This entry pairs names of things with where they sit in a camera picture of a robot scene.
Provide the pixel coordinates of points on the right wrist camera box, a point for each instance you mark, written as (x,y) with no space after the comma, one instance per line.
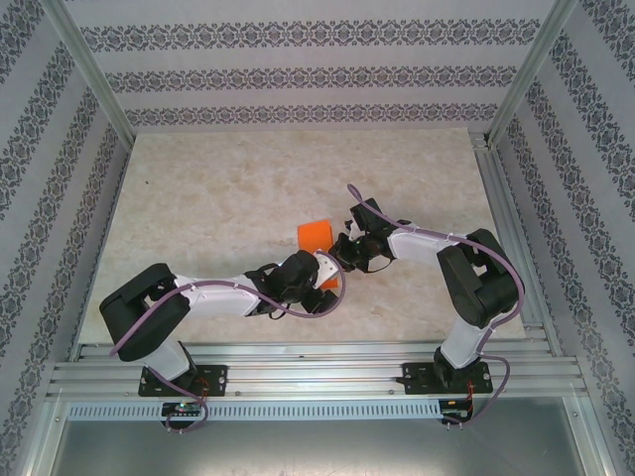
(353,229)

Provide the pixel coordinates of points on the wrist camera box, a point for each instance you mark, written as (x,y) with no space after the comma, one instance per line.
(328,268)
(353,229)

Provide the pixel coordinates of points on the orange paper sheet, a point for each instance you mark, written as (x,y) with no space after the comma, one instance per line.
(315,235)

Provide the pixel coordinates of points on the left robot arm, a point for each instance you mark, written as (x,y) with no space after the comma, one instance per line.
(218,300)

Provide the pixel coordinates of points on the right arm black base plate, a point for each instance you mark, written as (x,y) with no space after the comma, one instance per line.
(414,379)

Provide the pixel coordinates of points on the long aluminium mounting rail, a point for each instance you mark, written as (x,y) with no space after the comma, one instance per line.
(317,367)

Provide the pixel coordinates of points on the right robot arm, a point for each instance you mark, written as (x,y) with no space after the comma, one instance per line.
(461,342)

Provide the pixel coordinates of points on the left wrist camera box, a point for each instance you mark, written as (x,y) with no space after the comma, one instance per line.
(328,268)

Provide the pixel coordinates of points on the grey metal sheet panel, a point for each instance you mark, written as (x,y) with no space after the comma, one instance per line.
(317,448)

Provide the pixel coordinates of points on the aluminium side rail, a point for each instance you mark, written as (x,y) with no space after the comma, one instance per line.
(498,198)

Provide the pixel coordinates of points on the aluminium frame post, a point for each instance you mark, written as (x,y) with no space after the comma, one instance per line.
(91,74)
(528,74)

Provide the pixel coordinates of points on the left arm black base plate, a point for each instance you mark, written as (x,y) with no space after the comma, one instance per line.
(218,379)

